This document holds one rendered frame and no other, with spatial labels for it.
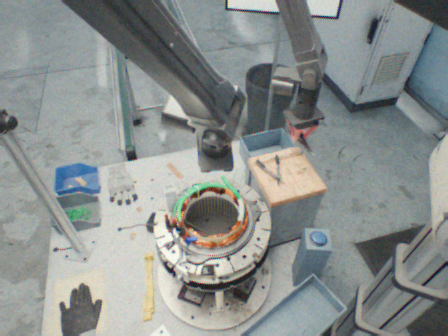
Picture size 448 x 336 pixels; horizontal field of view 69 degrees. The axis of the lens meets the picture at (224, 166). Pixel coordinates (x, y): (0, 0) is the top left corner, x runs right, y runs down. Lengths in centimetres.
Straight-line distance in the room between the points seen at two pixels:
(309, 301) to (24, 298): 174
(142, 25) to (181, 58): 6
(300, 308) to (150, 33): 74
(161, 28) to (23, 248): 223
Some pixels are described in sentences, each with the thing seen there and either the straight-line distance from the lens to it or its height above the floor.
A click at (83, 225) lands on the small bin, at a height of 81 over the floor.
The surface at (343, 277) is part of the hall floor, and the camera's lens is 215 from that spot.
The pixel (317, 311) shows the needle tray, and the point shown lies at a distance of 90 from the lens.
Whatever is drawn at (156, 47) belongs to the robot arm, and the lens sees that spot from 32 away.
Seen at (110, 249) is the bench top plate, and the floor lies 78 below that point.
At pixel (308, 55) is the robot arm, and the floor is 148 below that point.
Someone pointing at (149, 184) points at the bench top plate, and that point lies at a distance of 143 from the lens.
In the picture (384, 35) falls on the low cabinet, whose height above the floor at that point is 73.
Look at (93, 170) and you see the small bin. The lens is 153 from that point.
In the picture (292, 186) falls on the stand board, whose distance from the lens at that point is 104.
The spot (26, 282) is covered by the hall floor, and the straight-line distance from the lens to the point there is 232.
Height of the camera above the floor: 185
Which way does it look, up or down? 47 degrees down
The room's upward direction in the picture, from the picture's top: straight up
